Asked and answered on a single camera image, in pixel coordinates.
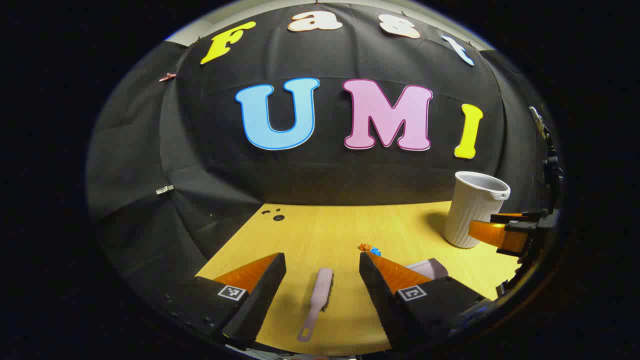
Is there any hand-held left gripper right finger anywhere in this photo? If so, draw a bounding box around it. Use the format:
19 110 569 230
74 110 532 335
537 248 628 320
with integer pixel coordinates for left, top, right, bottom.
359 251 493 351

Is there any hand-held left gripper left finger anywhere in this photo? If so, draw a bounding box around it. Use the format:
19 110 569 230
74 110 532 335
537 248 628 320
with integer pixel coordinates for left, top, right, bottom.
160 252 287 346

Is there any white ribbed garbage bin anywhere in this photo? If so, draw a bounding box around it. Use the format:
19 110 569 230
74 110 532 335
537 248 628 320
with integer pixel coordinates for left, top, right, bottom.
443 171 511 249

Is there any small lilac broom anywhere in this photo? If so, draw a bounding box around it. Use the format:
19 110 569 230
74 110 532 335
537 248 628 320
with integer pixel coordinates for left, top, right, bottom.
297 267 334 343

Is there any lilac dustpan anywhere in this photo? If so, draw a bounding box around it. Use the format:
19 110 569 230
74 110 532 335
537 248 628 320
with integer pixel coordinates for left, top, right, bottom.
406 258 449 281

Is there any wooden desktop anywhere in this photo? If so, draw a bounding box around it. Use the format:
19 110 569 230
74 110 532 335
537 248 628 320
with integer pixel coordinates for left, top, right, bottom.
196 201 521 357

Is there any black metal stand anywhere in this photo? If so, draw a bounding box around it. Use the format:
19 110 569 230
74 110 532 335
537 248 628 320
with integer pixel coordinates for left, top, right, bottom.
529 106 566 213

